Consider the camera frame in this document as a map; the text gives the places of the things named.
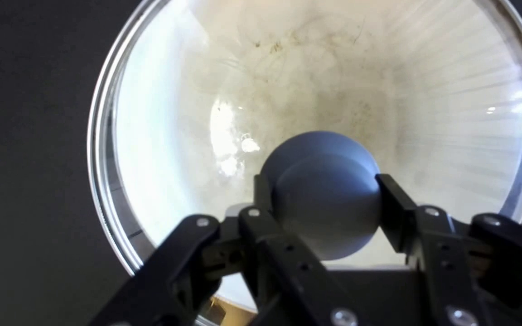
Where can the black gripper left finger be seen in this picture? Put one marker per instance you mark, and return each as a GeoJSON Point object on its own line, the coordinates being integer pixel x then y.
{"type": "Point", "coordinates": [212, 272]}

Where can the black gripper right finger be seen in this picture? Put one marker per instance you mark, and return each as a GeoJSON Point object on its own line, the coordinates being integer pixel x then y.
{"type": "Point", "coordinates": [454, 253]}

